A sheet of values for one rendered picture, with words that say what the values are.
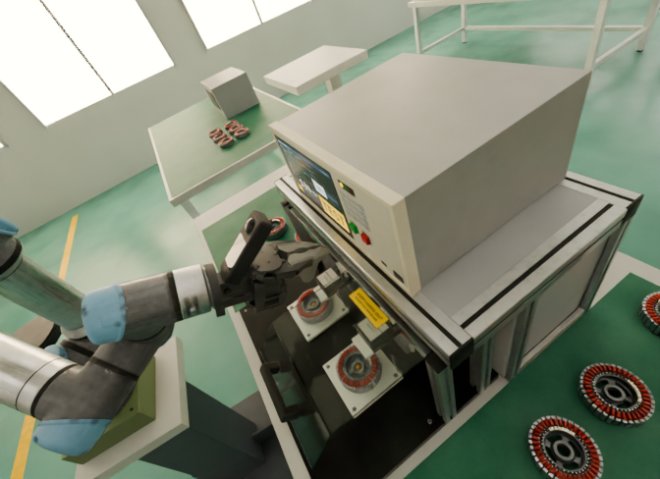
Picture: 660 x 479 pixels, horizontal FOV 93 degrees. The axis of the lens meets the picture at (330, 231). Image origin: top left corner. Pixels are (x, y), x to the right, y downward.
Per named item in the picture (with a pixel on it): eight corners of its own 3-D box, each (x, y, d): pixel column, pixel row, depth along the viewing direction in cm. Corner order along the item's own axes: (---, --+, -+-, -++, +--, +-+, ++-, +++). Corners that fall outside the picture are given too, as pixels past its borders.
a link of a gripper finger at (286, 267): (303, 257, 55) (256, 269, 51) (304, 248, 55) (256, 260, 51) (316, 272, 52) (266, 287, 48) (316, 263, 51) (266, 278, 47)
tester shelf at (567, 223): (452, 371, 46) (451, 357, 43) (279, 193, 96) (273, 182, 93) (634, 214, 55) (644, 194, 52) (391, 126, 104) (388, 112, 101)
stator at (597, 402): (591, 427, 61) (596, 421, 59) (567, 369, 69) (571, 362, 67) (662, 429, 58) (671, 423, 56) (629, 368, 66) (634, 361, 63)
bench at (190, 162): (231, 275, 238) (169, 200, 188) (191, 185, 372) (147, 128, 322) (347, 199, 260) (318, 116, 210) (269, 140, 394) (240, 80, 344)
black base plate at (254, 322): (333, 525, 63) (330, 524, 61) (242, 313, 109) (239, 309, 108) (498, 377, 72) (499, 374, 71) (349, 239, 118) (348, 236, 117)
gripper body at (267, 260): (274, 277, 59) (207, 295, 54) (273, 239, 55) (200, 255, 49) (290, 303, 54) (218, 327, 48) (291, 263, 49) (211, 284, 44)
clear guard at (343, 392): (311, 468, 49) (298, 460, 45) (260, 351, 66) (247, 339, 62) (464, 341, 55) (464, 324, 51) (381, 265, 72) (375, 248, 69)
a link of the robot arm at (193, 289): (170, 260, 47) (178, 294, 41) (202, 253, 49) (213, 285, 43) (179, 297, 51) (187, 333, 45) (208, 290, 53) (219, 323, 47)
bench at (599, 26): (586, 93, 262) (614, -15, 213) (414, 69, 415) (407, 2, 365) (651, 48, 280) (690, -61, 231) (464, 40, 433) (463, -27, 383)
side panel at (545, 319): (510, 382, 71) (526, 306, 50) (498, 371, 73) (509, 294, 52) (589, 309, 76) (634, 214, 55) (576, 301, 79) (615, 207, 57)
